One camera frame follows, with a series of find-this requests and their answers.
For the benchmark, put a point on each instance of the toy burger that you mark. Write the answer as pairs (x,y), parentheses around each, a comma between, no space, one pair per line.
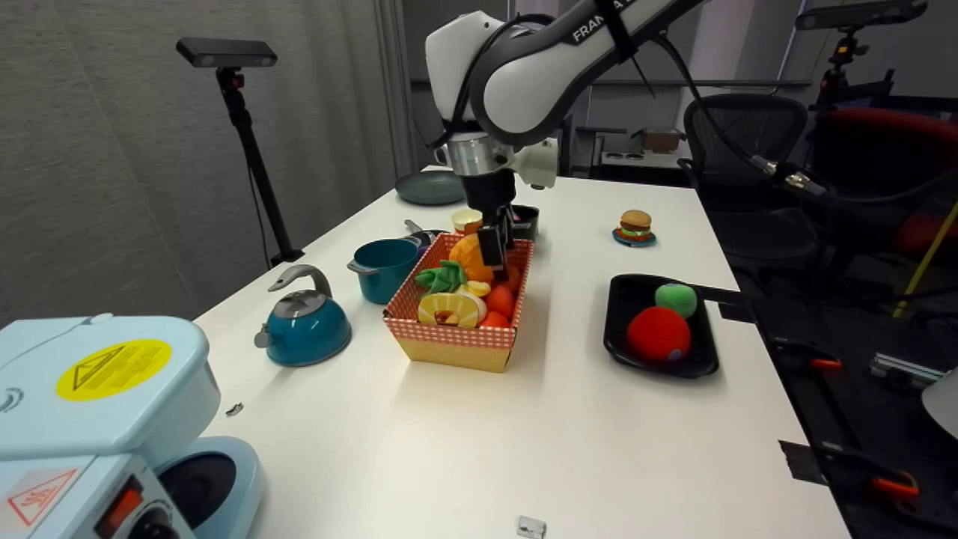
(632,226)

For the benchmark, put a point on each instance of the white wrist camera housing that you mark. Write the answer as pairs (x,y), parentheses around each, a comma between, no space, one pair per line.
(540,165)

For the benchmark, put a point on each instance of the red black chair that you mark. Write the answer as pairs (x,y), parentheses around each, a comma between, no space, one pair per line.
(886,129)

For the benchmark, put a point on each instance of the yellow lemon slice toy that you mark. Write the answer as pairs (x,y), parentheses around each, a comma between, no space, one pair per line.
(451,310)

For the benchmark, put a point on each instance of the red checkered cardboard box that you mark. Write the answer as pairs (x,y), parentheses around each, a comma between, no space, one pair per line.
(452,345)

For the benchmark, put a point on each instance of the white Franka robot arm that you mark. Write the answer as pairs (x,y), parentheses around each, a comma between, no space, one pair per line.
(540,78)

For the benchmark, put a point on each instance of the black stereo camera bar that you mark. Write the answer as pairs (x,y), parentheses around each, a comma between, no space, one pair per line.
(226,51)

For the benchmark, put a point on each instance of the black mesh office chair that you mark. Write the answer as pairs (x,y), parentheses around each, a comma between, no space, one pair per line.
(738,135)

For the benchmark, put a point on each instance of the teal toy kettle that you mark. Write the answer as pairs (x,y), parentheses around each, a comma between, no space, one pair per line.
(302,333)

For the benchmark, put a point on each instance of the green plush pear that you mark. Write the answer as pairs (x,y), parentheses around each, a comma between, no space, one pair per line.
(678,301)

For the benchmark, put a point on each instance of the small metal part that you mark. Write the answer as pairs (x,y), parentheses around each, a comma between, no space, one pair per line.
(235,409)

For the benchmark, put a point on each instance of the light blue toy oven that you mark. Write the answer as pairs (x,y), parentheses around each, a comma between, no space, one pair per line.
(99,428)

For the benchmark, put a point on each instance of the black camera stand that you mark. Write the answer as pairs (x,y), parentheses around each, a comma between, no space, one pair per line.
(255,165)

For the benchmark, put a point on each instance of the yellow rod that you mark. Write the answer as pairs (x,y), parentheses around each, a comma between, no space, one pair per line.
(922,258)

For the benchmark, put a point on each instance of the red plush ball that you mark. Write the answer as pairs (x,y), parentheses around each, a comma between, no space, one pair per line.
(659,333)

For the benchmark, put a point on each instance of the pale yellow bowl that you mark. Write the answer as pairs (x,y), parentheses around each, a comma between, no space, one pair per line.
(464,219)

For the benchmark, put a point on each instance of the orange plush ball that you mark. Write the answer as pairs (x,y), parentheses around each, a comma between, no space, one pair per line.
(501,301)
(496,319)

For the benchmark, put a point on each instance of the black tape strip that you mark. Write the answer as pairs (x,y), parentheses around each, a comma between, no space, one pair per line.
(802,463)

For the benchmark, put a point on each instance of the black plastic tray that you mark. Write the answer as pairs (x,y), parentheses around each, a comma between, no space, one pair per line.
(624,319)

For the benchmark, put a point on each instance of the black camera on tripod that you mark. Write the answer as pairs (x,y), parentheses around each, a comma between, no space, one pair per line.
(856,12)

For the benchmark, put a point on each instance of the white round object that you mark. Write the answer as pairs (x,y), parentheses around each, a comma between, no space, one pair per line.
(943,399)

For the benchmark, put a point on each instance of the teal toy pot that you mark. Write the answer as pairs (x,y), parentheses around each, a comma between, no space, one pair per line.
(385,271)

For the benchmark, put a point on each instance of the dark grey plate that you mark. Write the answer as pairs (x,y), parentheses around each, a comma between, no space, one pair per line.
(422,189)

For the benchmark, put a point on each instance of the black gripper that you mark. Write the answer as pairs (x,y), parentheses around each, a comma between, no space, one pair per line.
(491,202)

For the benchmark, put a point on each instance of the black cooking pot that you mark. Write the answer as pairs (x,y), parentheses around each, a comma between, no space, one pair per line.
(525,217)

